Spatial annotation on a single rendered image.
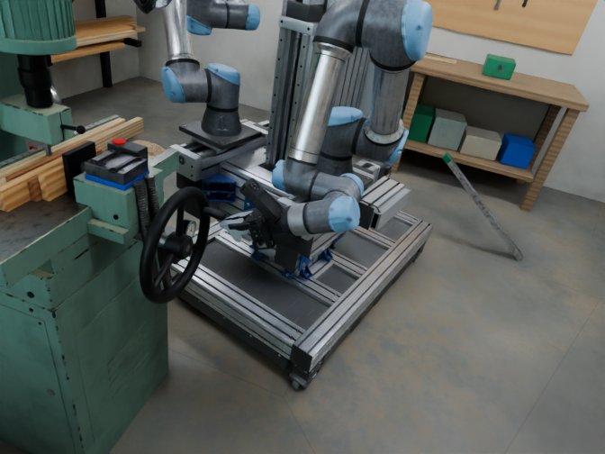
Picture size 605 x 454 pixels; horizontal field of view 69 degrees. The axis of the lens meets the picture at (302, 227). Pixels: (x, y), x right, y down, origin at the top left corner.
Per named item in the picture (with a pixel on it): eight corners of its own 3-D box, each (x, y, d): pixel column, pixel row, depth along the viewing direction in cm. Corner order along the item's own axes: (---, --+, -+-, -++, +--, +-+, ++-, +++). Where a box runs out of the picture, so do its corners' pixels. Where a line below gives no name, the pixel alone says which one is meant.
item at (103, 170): (125, 191, 93) (122, 167, 90) (80, 177, 95) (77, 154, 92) (159, 167, 104) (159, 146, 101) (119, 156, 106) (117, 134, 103)
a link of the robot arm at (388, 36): (363, 132, 144) (374, -23, 95) (407, 145, 140) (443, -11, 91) (350, 161, 140) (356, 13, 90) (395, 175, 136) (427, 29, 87)
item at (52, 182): (49, 201, 96) (44, 177, 93) (41, 199, 96) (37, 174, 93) (99, 173, 109) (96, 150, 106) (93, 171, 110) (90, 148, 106)
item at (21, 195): (7, 212, 91) (2, 191, 88) (-2, 209, 91) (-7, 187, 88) (93, 167, 112) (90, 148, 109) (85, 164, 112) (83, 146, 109)
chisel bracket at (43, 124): (53, 152, 97) (47, 115, 93) (1, 136, 100) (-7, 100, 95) (77, 141, 103) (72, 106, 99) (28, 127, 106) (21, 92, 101)
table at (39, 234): (49, 306, 79) (44, 281, 76) (-83, 257, 85) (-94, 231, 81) (208, 176, 129) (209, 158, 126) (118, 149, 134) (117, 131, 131)
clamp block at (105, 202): (128, 231, 97) (124, 195, 92) (76, 213, 99) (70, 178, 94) (165, 201, 109) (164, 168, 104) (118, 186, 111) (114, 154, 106)
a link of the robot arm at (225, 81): (243, 108, 160) (246, 70, 152) (207, 109, 154) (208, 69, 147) (232, 97, 168) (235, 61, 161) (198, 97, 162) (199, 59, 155)
